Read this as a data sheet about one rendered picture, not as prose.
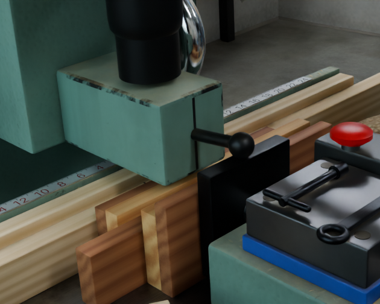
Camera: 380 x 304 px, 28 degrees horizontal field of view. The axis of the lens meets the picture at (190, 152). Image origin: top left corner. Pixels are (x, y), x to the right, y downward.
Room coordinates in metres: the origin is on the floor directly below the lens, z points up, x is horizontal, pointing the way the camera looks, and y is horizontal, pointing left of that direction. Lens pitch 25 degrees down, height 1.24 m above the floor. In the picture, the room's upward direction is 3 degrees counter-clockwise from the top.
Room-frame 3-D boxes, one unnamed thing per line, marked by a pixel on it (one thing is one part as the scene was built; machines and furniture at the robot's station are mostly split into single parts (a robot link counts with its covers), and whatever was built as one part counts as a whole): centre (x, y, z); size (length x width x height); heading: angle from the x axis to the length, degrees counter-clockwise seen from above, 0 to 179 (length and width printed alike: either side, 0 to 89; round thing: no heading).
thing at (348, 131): (0.49, -0.11, 1.02); 0.03 x 0.03 x 0.01
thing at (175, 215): (0.54, -0.05, 0.94); 0.20 x 0.01 x 0.08; 132
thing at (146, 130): (0.60, 0.04, 0.99); 0.14 x 0.07 x 0.09; 42
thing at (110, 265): (0.55, 0.00, 0.92); 0.23 x 0.02 x 0.05; 132
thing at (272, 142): (0.50, -0.06, 0.95); 0.09 x 0.07 x 0.09; 132
